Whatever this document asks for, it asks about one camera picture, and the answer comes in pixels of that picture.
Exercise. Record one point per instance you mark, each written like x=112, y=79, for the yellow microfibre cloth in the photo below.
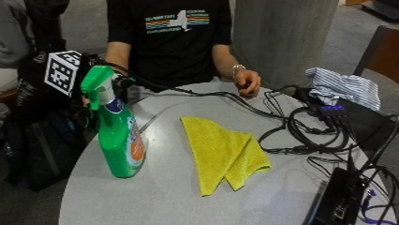
x=222, y=153

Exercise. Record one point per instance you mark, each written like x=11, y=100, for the black hub with blue light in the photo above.
x=333, y=110

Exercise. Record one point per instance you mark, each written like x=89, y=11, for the brown chair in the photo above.
x=382, y=53

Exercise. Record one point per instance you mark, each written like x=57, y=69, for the green spray bottle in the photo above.
x=120, y=137

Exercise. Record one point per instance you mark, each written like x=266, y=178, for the white marker cube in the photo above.
x=61, y=72

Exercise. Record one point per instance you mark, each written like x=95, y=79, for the black flat box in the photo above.
x=366, y=122

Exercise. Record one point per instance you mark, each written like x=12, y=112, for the the person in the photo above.
x=174, y=50

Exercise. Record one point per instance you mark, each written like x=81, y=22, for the dark furniture piece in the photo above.
x=385, y=7

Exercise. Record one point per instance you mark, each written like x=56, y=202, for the black electronic device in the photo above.
x=343, y=200

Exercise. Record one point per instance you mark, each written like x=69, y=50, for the grey concrete pillar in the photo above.
x=282, y=40

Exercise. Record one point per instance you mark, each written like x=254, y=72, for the striped white blue cloth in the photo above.
x=345, y=87

